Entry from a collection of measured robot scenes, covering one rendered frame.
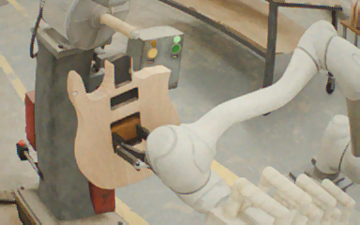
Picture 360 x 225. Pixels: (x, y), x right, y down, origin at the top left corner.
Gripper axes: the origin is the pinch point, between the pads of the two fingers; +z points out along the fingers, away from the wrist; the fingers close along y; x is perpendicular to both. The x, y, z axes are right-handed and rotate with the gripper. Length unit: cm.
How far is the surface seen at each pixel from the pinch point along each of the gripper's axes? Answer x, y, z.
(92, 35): 17.4, 6.1, 30.7
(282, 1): -43, 190, 119
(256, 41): -87, 186, 147
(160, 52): 1.5, 31.7, 29.3
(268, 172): 20, -1, -57
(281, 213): 22, -10, -73
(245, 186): 22, -9, -58
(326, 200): 10, 12, -71
